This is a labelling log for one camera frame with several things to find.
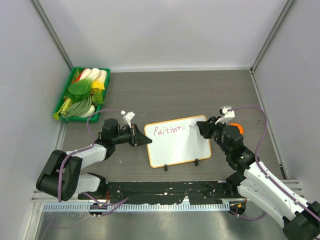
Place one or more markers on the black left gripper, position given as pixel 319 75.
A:
pixel 137 138

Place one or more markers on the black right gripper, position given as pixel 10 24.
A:
pixel 206 127

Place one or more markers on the yellow framed whiteboard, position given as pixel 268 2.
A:
pixel 174 142

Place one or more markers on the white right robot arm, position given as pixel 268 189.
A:
pixel 298 218

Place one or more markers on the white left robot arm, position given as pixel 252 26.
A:
pixel 61 176

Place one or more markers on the orange round toy fruit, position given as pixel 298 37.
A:
pixel 240 128

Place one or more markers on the green plastic crate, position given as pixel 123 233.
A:
pixel 98 99

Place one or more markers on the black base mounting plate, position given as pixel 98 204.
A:
pixel 166 192

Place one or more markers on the white radish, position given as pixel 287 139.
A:
pixel 90 111

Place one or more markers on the yellow flower vegetable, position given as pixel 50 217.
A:
pixel 98 86

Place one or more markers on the green long beans bundle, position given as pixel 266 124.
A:
pixel 79 108

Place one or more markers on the green leafy bok choy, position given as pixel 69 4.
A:
pixel 79 90

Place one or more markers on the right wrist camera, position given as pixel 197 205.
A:
pixel 226 114

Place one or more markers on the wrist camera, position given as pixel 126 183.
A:
pixel 127 117
pixel 226 114

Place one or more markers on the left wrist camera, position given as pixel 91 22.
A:
pixel 127 117

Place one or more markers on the slotted cable duct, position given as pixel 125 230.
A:
pixel 90 206

